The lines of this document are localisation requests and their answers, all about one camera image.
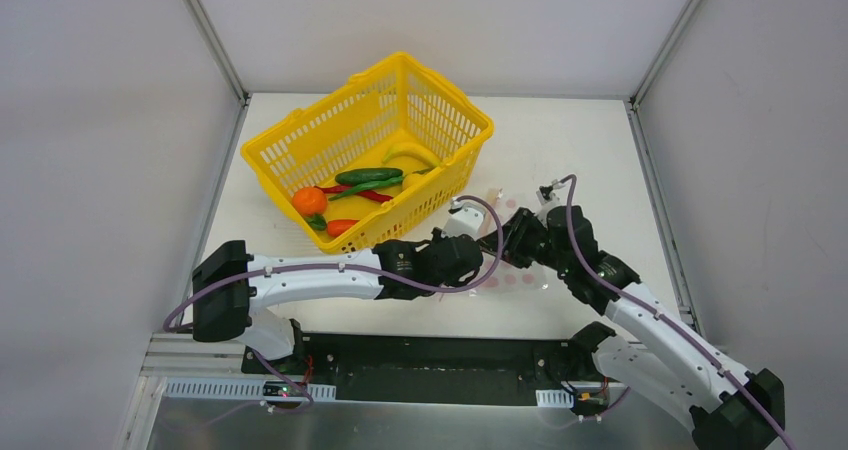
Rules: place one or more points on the green chili pepper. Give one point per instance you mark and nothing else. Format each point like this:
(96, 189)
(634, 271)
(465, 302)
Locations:
(391, 182)

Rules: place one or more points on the clear zip top bag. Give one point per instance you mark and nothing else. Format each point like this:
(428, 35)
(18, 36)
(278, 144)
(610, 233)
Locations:
(507, 278)

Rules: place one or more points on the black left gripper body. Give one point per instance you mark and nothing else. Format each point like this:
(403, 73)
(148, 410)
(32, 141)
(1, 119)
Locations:
(472, 253)

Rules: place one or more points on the yellow plastic basket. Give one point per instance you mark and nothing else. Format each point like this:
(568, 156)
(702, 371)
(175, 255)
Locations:
(396, 100)

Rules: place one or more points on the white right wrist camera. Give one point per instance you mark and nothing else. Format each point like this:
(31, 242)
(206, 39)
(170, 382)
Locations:
(548, 197)

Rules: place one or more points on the white slotted cable duct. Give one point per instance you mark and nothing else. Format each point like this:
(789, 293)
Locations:
(246, 390)

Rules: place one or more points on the dark green cucumber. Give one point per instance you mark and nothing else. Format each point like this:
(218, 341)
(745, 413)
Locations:
(366, 175)

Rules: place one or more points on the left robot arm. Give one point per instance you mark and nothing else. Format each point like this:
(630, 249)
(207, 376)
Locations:
(234, 290)

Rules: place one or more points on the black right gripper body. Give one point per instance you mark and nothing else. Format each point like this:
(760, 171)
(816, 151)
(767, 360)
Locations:
(514, 240)

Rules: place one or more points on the orange tangerine with leaf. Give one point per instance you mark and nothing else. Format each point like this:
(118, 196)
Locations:
(311, 203)

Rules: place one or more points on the red chili pepper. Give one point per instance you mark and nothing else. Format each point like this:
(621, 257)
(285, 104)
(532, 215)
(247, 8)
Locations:
(343, 191)

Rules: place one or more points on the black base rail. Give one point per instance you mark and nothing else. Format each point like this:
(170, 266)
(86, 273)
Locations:
(464, 371)

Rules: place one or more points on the yellow banana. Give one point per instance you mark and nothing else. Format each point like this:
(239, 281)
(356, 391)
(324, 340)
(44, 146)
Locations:
(412, 150)

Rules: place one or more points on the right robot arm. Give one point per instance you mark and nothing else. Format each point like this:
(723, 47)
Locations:
(721, 403)

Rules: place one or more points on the yellow lemon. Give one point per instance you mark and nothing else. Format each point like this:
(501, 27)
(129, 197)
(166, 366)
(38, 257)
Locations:
(411, 180)

